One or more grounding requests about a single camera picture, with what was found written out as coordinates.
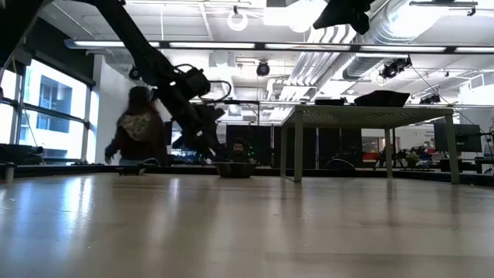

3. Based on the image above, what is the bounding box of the seated person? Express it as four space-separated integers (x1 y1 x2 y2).
227 137 255 164

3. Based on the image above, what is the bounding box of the black partition panel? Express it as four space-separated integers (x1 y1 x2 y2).
225 124 363 169

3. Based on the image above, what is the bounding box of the walking person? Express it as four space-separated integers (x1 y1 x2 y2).
103 85 170 168

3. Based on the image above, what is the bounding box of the black square ribbed plate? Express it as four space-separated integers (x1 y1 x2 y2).
214 161 259 179

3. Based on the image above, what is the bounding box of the white ceiling ring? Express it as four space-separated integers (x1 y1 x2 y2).
226 9 249 32

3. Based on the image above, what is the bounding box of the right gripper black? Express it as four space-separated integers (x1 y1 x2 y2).
312 0 375 36

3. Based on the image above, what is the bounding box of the long ceiling light strip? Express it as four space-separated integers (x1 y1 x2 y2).
63 38 494 55

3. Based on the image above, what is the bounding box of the green perforated metal shelf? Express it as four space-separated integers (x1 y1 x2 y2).
280 104 461 185

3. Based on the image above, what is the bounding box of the black ceiling fixture cluster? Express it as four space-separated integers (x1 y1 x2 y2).
379 56 413 80

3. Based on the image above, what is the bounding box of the background potted plant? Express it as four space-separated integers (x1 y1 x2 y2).
404 151 421 169

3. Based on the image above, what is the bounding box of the black wavy-edged square plate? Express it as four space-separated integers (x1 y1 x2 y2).
354 90 411 108

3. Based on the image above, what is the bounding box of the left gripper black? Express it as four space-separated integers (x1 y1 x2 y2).
181 103 227 160

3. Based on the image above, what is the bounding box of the dark chair back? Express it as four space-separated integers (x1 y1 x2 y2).
326 158 357 171

